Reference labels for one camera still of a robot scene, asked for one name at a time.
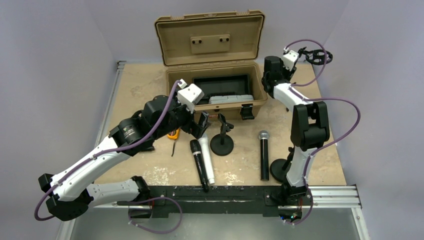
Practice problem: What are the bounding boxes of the white handheld microphone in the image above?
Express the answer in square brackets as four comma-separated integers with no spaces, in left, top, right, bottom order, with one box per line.
[198,133,215,185]

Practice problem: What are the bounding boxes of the black handheld microphone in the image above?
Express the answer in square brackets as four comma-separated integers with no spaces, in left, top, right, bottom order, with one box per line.
[189,139,209,193]

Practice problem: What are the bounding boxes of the black round-base mic stand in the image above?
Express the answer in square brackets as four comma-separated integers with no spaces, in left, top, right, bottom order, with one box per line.
[210,113,234,157]

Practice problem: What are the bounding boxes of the silver-head black microphone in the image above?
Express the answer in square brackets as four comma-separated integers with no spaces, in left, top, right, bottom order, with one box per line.
[258,130,270,181]

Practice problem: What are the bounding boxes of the black tripod mic stand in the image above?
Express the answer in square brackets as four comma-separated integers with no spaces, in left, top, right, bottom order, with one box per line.
[284,47,334,112]

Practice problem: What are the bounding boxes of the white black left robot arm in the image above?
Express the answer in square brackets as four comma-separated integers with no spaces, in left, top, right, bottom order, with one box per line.
[38,93,210,221]

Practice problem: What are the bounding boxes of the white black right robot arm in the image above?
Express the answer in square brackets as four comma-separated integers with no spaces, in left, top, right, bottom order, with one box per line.
[261,56,330,204]

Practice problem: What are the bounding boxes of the yellow tape measure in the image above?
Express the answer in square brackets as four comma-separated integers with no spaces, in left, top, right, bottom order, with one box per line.
[167,128,180,157]

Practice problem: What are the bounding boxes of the grey plastic case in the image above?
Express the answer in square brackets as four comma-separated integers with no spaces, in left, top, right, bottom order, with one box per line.
[208,94,255,105]

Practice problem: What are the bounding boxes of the black T-shaped pipe fitting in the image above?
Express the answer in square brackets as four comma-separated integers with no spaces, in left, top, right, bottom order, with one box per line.
[140,146,155,152]

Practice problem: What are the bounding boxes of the tan plastic toolbox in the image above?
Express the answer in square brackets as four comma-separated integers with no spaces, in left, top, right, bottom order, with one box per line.
[154,10,268,121]

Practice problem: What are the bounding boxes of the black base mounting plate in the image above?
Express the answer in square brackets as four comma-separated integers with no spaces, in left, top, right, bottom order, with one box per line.
[117,185,312,220]

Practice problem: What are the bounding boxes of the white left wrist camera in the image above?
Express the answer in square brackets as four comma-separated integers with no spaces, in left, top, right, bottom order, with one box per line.
[177,79,205,114]

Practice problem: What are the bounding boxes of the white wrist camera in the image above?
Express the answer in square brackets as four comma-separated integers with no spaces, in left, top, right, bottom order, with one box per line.
[177,79,205,114]
[281,47,299,71]

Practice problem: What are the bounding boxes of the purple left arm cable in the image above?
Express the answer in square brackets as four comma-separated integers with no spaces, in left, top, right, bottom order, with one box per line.
[34,79,183,222]

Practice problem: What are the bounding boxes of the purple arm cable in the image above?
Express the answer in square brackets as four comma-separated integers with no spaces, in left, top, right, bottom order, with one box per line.
[284,39,362,227]
[34,79,183,222]

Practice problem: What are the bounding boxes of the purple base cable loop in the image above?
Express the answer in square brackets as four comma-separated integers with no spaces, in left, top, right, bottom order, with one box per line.
[127,197,184,235]

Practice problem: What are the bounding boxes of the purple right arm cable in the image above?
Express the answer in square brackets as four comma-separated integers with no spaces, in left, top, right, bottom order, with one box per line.
[284,39,362,227]

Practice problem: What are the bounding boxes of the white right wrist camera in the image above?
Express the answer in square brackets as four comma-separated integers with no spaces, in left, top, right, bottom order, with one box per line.
[281,47,299,71]

